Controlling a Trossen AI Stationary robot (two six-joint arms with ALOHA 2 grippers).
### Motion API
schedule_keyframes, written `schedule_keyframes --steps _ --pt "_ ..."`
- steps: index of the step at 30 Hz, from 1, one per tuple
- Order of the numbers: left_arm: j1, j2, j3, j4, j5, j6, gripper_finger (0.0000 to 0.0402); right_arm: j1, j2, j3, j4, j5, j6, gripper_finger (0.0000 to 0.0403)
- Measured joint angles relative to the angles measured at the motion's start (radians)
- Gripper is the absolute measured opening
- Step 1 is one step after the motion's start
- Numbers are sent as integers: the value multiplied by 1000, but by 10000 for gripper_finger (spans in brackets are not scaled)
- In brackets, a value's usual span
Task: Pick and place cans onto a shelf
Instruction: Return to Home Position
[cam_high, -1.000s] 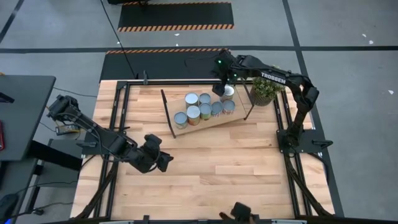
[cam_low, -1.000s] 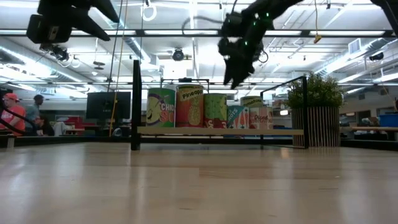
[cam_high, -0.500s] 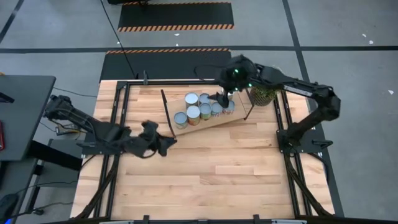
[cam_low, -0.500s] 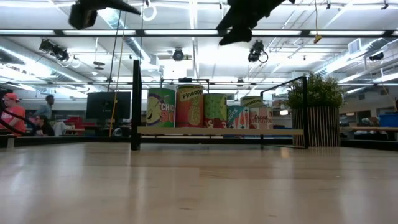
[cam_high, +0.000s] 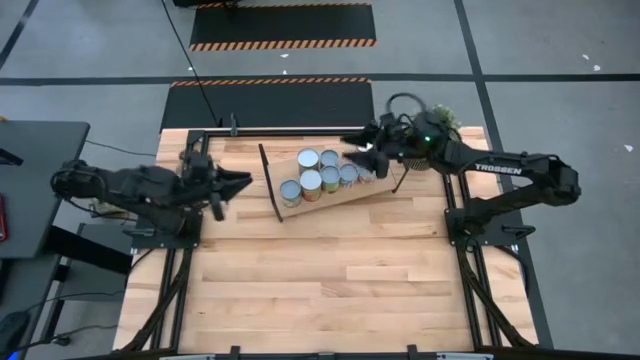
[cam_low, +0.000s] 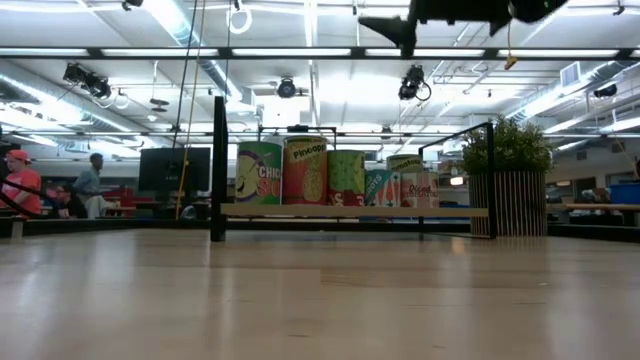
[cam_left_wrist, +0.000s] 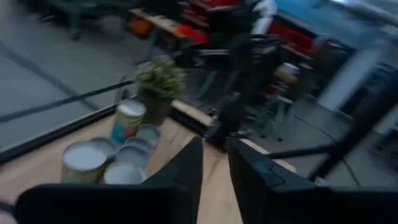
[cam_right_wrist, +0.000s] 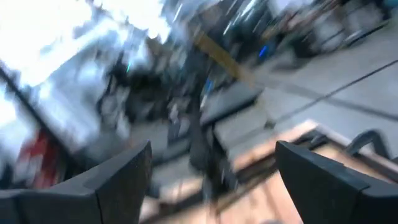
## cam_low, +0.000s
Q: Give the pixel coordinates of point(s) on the red bench furniture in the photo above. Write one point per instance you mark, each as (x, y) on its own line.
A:
(125, 197)

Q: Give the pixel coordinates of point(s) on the black table edge frame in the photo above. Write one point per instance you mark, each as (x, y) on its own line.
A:
(100, 226)

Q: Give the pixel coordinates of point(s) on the green chicken soup can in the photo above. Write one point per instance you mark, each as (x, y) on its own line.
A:
(257, 175)

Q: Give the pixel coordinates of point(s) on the person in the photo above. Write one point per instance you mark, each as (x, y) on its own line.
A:
(90, 182)
(72, 205)
(25, 185)

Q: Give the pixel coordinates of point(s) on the orange red pineapple can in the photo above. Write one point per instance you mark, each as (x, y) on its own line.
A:
(305, 170)

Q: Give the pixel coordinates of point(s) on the green bushy plant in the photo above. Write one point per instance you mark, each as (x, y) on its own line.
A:
(520, 150)

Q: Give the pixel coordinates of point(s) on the teal pink carrots can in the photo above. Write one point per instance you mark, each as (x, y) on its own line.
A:
(382, 190)

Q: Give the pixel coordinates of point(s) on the black monitor screen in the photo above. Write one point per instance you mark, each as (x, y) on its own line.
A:
(160, 170)

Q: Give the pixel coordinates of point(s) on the blue plastic bin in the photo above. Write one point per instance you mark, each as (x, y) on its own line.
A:
(625, 193)

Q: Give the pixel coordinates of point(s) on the black framed wooden shelf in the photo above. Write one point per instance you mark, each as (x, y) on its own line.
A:
(350, 211)

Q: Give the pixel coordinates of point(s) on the green cream tomatoes can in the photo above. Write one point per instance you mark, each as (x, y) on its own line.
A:
(405, 164)

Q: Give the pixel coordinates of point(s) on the black overhead frame bar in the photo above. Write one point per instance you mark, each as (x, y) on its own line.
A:
(225, 52)

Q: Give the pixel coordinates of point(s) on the black ceiling spotlight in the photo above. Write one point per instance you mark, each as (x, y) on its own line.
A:
(90, 82)
(605, 91)
(286, 88)
(411, 82)

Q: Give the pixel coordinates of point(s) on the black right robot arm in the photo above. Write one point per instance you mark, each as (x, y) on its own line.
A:
(537, 9)

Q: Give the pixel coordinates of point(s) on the green and red food can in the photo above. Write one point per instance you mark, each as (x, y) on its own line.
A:
(346, 175)

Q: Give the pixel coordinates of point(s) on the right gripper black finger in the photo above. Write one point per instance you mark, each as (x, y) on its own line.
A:
(498, 25)
(406, 35)

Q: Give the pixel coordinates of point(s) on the wooden background table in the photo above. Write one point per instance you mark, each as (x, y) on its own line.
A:
(600, 207)

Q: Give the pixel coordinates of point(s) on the diced tomatoes can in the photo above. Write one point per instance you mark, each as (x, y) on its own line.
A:
(420, 192)

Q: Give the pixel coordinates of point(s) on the slatted wooden planter box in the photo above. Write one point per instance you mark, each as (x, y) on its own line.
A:
(520, 205)

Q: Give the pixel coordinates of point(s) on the white ceiling vent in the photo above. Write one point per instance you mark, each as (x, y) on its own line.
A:
(570, 75)

